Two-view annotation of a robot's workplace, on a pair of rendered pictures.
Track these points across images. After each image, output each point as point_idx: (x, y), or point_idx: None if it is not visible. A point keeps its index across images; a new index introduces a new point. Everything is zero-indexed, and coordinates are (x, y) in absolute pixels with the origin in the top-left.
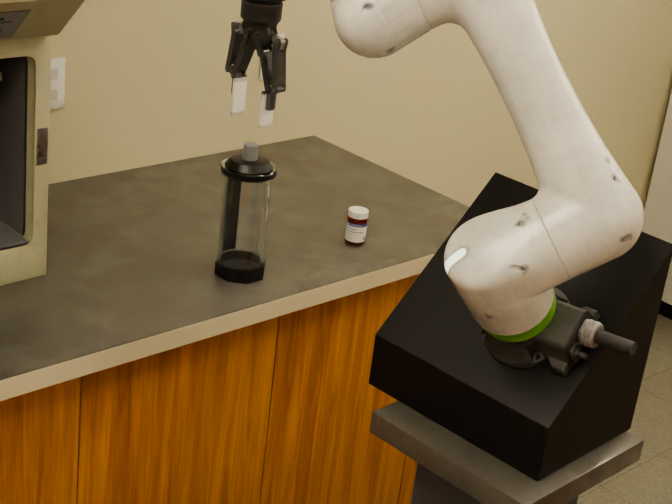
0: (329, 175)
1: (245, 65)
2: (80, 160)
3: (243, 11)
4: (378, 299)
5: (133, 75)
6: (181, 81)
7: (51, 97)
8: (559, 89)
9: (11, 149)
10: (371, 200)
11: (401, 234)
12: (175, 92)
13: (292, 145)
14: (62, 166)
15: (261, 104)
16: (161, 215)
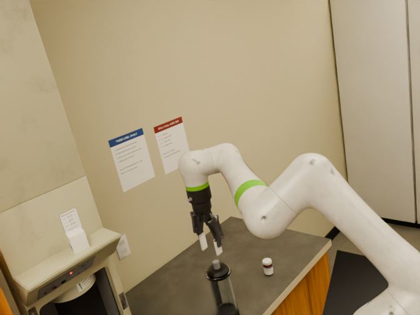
0: (244, 236)
1: (202, 228)
2: (144, 269)
3: (194, 209)
4: (289, 297)
5: (155, 227)
6: (174, 220)
7: (124, 251)
8: (384, 231)
9: (110, 303)
10: (266, 244)
11: (286, 260)
12: (173, 225)
13: (224, 225)
14: (137, 275)
15: (215, 245)
16: (184, 288)
